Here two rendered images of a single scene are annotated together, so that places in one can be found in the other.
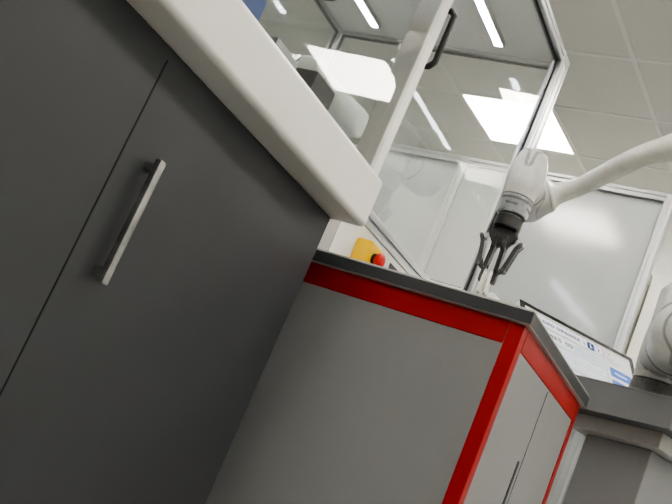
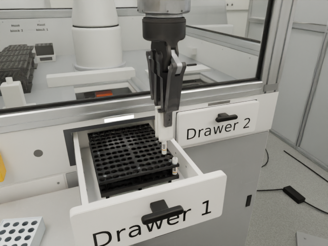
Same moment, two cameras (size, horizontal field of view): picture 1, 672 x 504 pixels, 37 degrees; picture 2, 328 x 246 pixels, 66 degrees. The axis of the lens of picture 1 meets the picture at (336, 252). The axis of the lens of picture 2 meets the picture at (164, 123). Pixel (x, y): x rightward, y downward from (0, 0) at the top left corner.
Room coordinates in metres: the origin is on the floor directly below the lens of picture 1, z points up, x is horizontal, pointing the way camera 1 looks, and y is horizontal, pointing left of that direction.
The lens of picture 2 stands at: (2.28, -0.71, 1.23)
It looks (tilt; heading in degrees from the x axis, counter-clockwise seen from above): 26 degrees down; 39
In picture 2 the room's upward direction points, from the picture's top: straight up
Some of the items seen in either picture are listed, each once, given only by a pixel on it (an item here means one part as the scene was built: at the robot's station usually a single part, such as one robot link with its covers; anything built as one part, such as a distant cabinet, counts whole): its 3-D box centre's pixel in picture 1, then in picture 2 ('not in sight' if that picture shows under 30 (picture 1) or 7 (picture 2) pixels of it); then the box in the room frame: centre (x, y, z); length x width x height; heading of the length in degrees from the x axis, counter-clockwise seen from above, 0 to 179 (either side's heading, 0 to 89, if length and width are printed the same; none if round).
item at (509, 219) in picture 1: (505, 232); (164, 43); (2.65, -0.41, 1.16); 0.08 x 0.07 x 0.09; 63
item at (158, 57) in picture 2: (501, 255); (167, 82); (2.64, -0.42, 1.09); 0.04 x 0.01 x 0.11; 153
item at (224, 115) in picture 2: not in sight; (224, 116); (2.95, -0.40, 0.91); 0.07 x 0.04 x 0.01; 150
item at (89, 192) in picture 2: not in sight; (128, 157); (2.65, -0.29, 0.86); 0.40 x 0.26 x 0.06; 60
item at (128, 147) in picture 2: not in sight; (129, 157); (2.65, -0.30, 0.87); 0.22 x 0.18 x 0.06; 60
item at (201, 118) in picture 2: not in sight; (218, 122); (2.96, -0.38, 0.87); 0.29 x 0.02 x 0.11; 150
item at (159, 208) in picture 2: not in sight; (160, 209); (2.53, -0.50, 0.91); 0.07 x 0.04 x 0.01; 150
